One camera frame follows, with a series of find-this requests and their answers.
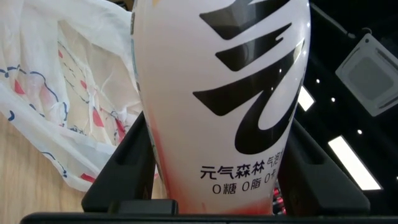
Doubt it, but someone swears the ceiling air conditioner unit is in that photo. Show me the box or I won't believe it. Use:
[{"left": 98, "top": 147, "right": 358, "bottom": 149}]
[{"left": 335, "top": 33, "right": 398, "bottom": 117}]

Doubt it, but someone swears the white plastic shopping bag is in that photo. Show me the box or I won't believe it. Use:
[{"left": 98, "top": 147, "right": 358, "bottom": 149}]
[{"left": 0, "top": 0, "right": 144, "bottom": 192}]

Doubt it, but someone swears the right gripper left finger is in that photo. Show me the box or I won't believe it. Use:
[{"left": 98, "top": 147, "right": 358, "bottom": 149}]
[{"left": 81, "top": 111, "right": 156, "bottom": 213}]

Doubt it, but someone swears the white drink bottle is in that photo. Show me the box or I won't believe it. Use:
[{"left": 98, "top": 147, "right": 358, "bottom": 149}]
[{"left": 129, "top": 0, "right": 312, "bottom": 216}]

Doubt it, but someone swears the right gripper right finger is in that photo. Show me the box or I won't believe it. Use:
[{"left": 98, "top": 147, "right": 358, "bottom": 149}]
[{"left": 277, "top": 118, "right": 371, "bottom": 216}]

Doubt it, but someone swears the rectangular ceiling light panel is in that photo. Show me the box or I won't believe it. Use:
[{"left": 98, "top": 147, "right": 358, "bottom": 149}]
[
  {"left": 328, "top": 135, "right": 382, "bottom": 191},
  {"left": 297, "top": 85, "right": 316, "bottom": 112}
]

